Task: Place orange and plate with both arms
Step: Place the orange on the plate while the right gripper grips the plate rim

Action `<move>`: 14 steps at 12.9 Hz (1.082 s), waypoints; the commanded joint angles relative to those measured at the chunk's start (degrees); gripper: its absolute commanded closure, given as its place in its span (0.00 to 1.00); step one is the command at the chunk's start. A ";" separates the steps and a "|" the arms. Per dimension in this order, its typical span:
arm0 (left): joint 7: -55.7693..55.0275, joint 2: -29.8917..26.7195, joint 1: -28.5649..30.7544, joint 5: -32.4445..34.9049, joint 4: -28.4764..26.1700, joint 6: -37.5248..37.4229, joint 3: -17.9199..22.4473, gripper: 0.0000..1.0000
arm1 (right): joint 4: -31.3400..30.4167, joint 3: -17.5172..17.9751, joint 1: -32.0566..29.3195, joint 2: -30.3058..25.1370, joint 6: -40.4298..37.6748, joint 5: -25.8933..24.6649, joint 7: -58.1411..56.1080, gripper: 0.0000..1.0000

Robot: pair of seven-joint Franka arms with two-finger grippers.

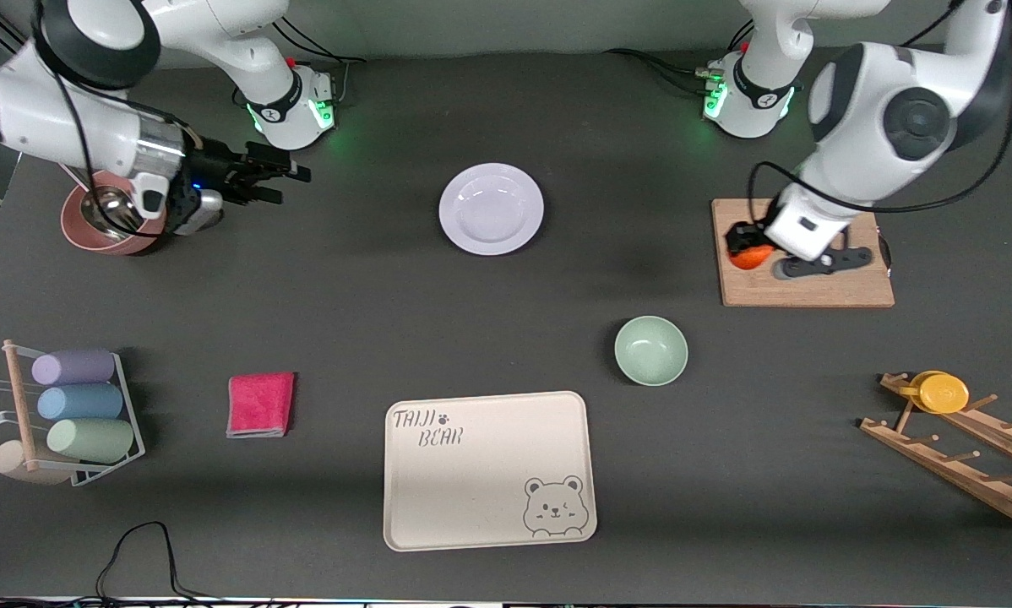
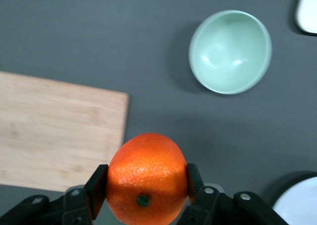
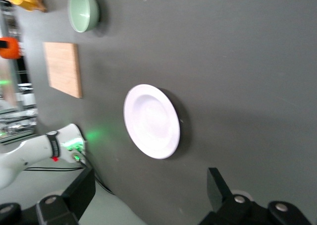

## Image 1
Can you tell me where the white wire cup rack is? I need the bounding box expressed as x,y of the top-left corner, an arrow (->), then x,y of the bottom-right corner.
0,339 -> 147,488

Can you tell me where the yellow mug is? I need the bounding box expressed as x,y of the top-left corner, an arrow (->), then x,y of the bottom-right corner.
899,371 -> 971,415

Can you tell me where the green cup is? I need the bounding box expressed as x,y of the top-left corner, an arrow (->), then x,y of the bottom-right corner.
46,419 -> 135,464

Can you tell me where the black floor cable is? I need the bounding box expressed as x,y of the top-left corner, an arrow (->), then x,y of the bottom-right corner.
0,521 -> 245,608

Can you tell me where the metal scoop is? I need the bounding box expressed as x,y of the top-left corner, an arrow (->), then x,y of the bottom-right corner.
84,186 -> 148,243

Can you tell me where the pink folded cloth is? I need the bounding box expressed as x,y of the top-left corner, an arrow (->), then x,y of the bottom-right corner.
226,372 -> 297,439

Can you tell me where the white round plate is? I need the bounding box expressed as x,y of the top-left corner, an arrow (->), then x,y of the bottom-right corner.
438,163 -> 546,256

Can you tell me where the wooden peg drying rack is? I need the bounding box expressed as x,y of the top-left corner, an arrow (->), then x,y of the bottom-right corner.
859,372 -> 1012,532

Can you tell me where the black right arm base cable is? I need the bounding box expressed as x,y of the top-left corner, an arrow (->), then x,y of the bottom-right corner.
271,15 -> 368,106

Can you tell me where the black left arm base cable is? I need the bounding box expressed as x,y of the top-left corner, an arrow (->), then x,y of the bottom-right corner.
603,21 -> 756,95

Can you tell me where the purple cup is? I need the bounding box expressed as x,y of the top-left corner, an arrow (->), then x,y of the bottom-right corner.
31,350 -> 117,387

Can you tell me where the wooden cutting board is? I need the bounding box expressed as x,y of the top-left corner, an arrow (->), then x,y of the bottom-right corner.
711,198 -> 896,308

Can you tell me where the blue cup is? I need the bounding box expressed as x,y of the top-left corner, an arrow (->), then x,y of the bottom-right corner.
37,384 -> 124,421

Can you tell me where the beige cup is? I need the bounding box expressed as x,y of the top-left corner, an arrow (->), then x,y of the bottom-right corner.
0,440 -> 72,486

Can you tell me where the black arm base cable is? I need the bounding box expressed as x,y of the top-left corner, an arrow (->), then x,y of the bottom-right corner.
271,15 -> 368,106
603,21 -> 756,95

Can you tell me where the pink bowl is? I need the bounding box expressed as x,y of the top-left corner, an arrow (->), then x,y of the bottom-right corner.
60,169 -> 169,257

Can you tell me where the beige bear print tray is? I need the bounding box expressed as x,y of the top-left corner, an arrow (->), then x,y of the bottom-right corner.
383,390 -> 598,552

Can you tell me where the pale green bowl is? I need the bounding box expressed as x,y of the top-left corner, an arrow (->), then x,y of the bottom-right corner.
614,316 -> 689,387

